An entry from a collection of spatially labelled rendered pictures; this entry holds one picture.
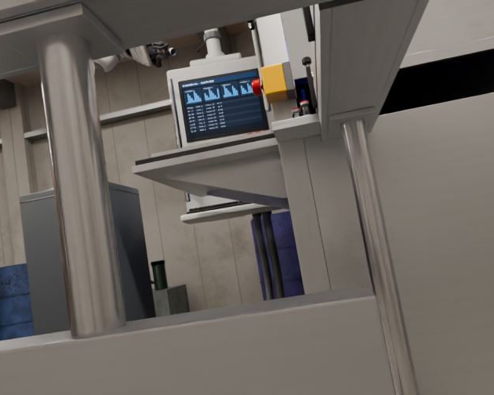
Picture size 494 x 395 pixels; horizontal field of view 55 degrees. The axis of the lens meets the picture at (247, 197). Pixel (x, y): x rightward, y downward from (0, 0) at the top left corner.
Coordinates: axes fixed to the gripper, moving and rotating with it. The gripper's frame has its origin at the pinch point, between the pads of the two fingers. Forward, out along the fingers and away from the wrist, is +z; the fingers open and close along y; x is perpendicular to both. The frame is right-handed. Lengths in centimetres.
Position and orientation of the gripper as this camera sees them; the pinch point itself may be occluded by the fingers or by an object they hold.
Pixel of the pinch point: (162, 50)
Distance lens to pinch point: 152.0
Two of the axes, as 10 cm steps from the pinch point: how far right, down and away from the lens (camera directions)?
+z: 7.1, 3.1, -6.4
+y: -2.0, -7.8, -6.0
